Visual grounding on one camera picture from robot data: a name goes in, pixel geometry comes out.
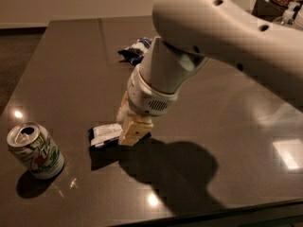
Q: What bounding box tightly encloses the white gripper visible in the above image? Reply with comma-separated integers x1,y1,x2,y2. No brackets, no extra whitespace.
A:
116,65,178,146

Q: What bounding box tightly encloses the blueberry rxbar dark blue wrapper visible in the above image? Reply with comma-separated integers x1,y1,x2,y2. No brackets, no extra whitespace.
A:
88,123,122,148

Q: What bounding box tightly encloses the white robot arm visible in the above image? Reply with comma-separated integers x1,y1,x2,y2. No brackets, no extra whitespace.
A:
116,0,303,146

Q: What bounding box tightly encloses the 7up soda can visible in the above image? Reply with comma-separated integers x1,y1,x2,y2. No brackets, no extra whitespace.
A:
7,122,64,180

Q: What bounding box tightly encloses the blue white chip bag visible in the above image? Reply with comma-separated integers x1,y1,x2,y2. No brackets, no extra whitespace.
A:
117,37,152,66

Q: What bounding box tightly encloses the dark box on table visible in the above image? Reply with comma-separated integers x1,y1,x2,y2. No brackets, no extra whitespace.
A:
252,0,286,22

